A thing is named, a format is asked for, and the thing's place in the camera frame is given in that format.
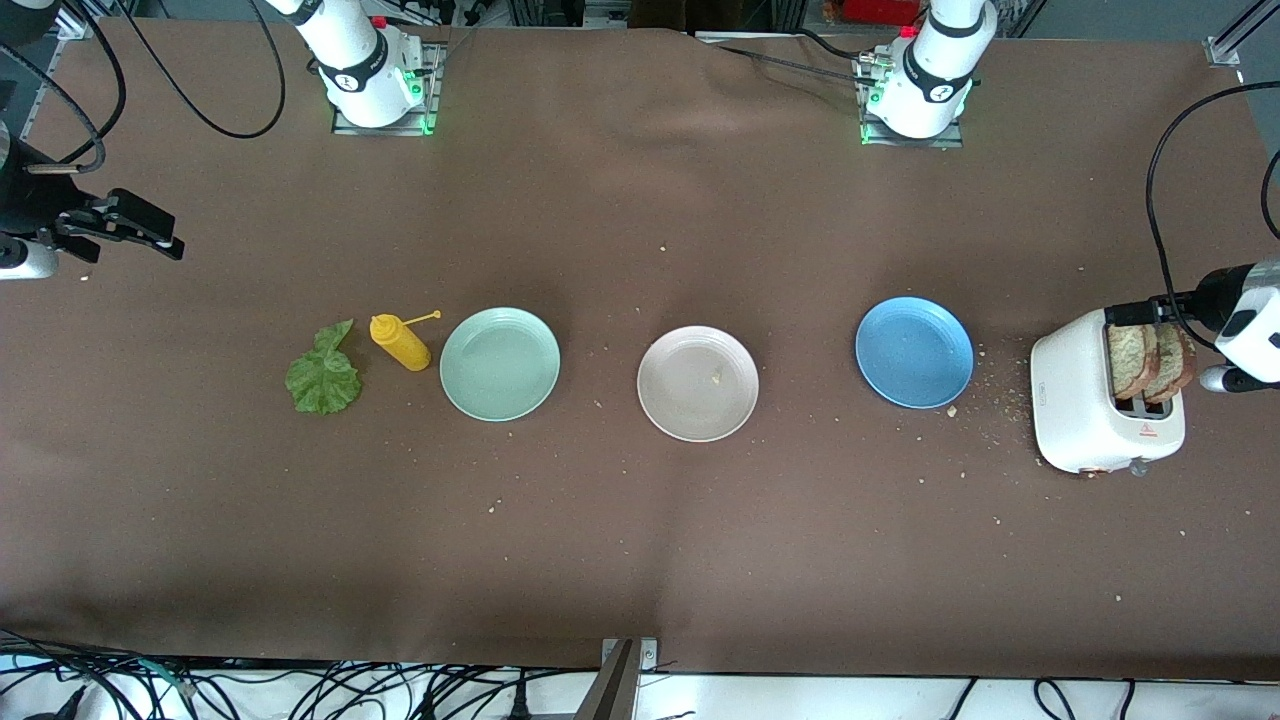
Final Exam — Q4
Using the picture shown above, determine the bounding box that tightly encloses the brown bread slice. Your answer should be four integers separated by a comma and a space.
1108, 322, 1161, 401
1150, 322, 1198, 405

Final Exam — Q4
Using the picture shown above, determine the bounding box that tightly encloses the green lettuce leaf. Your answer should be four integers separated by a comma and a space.
285, 319, 363, 416

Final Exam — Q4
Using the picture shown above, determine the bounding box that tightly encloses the yellow mustard squeeze bottle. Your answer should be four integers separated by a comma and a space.
370, 310, 442, 373

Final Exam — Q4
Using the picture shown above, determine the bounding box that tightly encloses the blue plate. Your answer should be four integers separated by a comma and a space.
855, 296, 975, 410

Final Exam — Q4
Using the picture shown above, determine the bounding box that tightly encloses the mint green plate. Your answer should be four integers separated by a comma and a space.
439, 307, 562, 423

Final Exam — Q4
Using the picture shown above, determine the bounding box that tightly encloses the beige plate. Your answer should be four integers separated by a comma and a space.
637, 326, 760, 443

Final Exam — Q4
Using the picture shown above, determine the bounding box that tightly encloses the white toaster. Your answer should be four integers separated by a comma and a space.
1030, 307, 1188, 477

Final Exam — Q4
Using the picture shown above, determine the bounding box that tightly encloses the red box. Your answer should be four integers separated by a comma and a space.
825, 0, 923, 26

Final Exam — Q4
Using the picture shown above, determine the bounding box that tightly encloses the brown tablecloth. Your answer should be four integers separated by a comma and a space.
0, 18, 1280, 681

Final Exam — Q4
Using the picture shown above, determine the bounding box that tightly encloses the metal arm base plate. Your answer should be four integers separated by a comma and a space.
332, 40, 443, 137
858, 50, 966, 150

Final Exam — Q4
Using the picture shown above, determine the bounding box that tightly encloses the thin black base cable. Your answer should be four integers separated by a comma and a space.
715, 28, 891, 89

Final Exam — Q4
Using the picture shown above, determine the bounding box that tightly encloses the black cable tangle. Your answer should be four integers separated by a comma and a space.
0, 630, 601, 720

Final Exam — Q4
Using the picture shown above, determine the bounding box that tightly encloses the grey metal camera post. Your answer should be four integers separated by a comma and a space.
575, 637, 659, 720

